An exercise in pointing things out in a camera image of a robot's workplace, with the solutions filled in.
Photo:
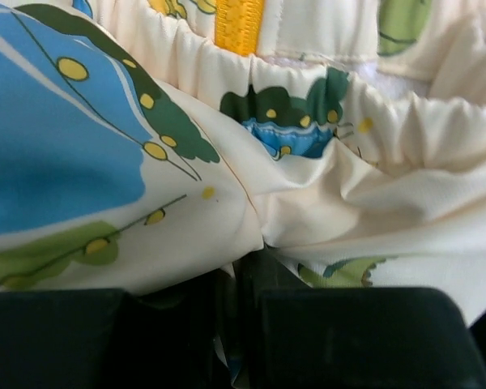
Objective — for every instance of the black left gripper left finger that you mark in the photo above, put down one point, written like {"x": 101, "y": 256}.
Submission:
{"x": 110, "y": 338}

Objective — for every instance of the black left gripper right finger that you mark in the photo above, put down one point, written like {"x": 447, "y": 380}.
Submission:
{"x": 298, "y": 337}

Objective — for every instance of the dinosaur print cream cloth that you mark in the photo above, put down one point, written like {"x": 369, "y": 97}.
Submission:
{"x": 143, "y": 143}

